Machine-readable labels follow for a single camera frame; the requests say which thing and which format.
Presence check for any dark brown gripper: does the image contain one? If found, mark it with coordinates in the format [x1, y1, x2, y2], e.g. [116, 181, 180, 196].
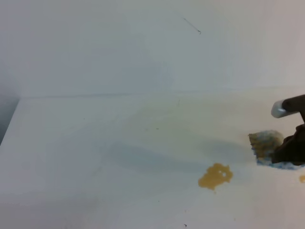
[271, 125, 305, 166]

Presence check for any blue white stained rag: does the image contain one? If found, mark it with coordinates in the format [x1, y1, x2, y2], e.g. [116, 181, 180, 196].
[248, 130, 301, 170]

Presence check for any grey and dark robot arm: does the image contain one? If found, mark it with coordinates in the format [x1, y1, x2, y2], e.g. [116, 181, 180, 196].
[271, 95, 305, 166]

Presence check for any large brown coffee stain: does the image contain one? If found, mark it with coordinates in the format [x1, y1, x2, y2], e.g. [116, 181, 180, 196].
[198, 163, 234, 192]

